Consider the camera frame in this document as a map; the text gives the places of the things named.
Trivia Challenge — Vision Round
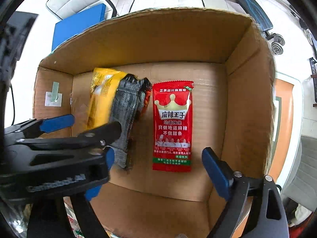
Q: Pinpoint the yellow black snack bag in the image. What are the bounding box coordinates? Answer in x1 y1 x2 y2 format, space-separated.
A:
87 68 152 169

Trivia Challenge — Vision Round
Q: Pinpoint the red spicy strip packet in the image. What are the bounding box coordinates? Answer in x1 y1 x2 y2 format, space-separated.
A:
153 80 194 173

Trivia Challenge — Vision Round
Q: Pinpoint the green checkered table mat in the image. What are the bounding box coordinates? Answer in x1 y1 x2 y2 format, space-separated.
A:
268 79 293 182

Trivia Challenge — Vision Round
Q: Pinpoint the grey fabric chair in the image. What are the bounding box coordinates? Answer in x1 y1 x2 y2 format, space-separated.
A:
282 135 316 212

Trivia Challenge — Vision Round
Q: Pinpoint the cardboard milk box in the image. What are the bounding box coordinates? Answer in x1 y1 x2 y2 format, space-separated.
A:
33 8 275 237

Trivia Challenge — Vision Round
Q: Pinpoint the chrome dumbbell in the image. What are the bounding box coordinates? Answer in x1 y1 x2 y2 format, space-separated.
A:
265 32 285 55

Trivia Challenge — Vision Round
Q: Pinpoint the black sit-up bench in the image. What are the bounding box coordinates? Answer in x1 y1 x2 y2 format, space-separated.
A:
236 0 273 32

